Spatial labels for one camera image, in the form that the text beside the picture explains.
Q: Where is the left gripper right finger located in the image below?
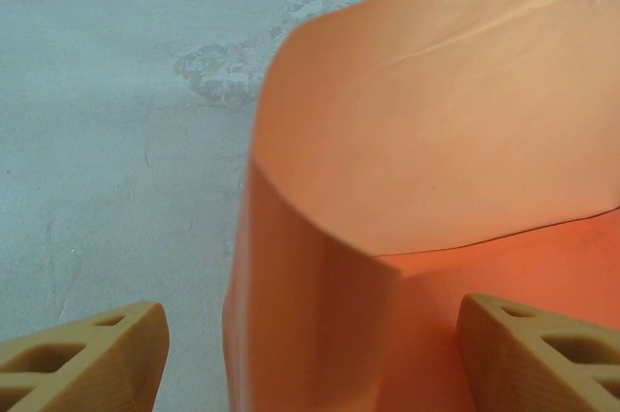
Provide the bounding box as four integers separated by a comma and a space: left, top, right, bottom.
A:
457, 293, 620, 412

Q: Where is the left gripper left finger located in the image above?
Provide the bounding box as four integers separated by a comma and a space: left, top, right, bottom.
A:
0, 301, 171, 412

